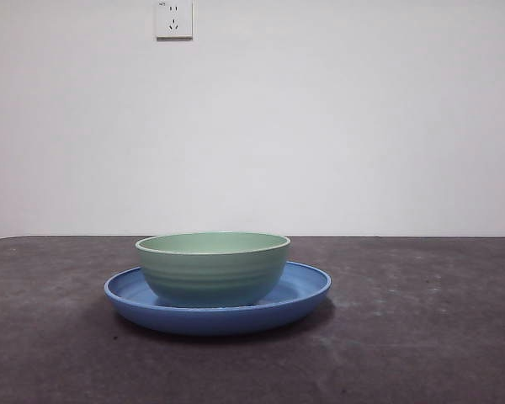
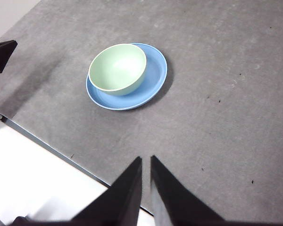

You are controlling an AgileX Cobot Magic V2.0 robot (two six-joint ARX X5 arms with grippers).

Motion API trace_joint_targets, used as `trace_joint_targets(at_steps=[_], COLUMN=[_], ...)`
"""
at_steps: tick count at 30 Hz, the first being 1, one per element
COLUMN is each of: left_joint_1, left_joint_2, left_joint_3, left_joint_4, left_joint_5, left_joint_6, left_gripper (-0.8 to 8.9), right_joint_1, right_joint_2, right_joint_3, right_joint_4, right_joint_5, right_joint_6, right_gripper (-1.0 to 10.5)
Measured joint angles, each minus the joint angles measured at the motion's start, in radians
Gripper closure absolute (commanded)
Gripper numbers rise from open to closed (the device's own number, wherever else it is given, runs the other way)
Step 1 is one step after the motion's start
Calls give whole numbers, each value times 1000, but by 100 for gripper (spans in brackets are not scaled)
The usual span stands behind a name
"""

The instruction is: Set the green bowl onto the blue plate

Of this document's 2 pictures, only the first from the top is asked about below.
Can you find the green bowl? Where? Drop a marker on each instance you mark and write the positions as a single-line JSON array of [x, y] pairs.
[[212, 273]]

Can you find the blue plate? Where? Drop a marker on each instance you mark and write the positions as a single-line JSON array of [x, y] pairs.
[[219, 322]]

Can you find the white wall socket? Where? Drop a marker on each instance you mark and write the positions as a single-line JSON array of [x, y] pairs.
[[174, 21]]

